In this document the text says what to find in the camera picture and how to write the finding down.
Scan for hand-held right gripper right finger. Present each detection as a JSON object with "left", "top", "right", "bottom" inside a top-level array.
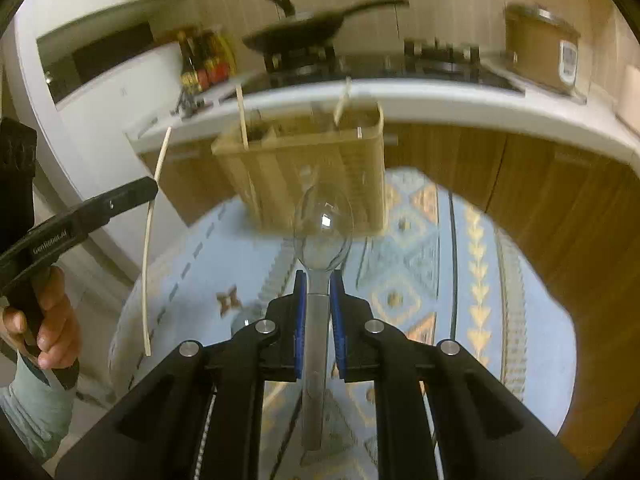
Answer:
[{"left": 331, "top": 269, "right": 587, "bottom": 480}]

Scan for black gas stove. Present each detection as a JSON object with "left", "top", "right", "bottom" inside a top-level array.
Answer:
[{"left": 220, "top": 36, "right": 527, "bottom": 97}]

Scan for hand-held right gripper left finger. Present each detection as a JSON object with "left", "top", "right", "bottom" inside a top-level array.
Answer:
[{"left": 55, "top": 269, "right": 308, "bottom": 480}]

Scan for yellow slotted utensil basket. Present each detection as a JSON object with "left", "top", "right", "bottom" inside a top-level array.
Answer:
[{"left": 210, "top": 102, "right": 389, "bottom": 237}]

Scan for black wok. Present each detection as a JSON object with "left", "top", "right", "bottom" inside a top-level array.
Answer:
[{"left": 242, "top": 0, "right": 411, "bottom": 57}]

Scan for person's left hand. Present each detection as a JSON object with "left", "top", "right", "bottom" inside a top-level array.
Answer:
[{"left": 0, "top": 265, "right": 83, "bottom": 372}]

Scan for clear plastic spoon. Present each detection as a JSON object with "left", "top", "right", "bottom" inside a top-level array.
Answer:
[{"left": 292, "top": 182, "right": 355, "bottom": 454}]

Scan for wooden chopstick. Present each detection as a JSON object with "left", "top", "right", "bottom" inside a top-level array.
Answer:
[
  {"left": 141, "top": 126, "right": 174, "bottom": 359},
  {"left": 332, "top": 76, "right": 352, "bottom": 125},
  {"left": 236, "top": 86, "right": 250, "bottom": 151}
]

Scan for dark sauce bottle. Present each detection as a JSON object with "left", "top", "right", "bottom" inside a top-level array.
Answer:
[{"left": 198, "top": 30, "right": 226, "bottom": 87}]

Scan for brown rice cooker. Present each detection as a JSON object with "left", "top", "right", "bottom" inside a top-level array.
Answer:
[{"left": 503, "top": 3, "right": 584, "bottom": 97}]

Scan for yellow oil bottle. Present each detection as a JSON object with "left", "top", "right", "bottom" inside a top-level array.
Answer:
[{"left": 219, "top": 34, "right": 238, "bottom": 79}]

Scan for person's left forearm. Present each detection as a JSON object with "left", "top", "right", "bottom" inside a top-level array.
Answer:
[{"left": 0, "top": 352, "right": 82, "bottom": 462}]

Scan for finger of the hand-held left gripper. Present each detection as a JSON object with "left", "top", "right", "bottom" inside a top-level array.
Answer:
[{"left": 74, "top": 176, "right": 159, "bottom": 242}]

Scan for white countertop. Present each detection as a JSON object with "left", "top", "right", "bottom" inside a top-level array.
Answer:
[{"left": 124, "top": 67, "right": 640, "bottom": 162}]

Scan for soy sauce bottle yellow label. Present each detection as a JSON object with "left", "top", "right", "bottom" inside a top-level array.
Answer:
[{"left": 177, "top": 32, "right": 204, "bottom": 94}]

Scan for patterned blue tablecloth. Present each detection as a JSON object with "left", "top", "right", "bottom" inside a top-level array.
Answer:
[{"left": 107, "top": 167, "right": 579, "bottom": 480}]

